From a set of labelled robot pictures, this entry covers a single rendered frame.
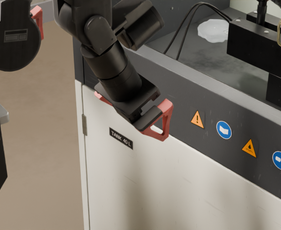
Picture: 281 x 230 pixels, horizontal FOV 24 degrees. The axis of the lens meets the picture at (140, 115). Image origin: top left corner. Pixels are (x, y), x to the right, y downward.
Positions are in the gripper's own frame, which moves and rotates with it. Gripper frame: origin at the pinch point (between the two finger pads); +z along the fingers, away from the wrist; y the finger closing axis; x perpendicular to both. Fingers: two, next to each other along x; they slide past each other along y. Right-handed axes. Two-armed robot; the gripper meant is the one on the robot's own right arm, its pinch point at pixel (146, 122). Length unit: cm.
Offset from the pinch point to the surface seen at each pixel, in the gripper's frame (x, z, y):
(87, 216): 16, 64, 48
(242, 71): -33, 36, 24
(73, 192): 13, 105, 97
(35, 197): 24, 99, 103
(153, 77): -12.5, 15.8, 23.2
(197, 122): -11.9, 21.2, 10.3
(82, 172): 9, 50, 49
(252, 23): -37.7, 21.0, 20.0
